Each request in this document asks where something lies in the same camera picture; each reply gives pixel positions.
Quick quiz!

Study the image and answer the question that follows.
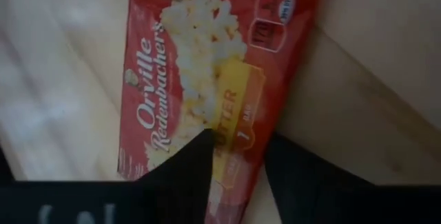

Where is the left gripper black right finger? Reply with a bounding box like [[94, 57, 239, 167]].
[[264, 132, 441, 224]]

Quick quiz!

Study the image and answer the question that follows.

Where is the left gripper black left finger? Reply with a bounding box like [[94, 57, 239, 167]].
[[0, 128, 216, 224]]

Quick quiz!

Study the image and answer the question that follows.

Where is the red Orville popcorn bag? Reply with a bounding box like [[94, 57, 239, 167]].
[[116, 0, 327, 224]]

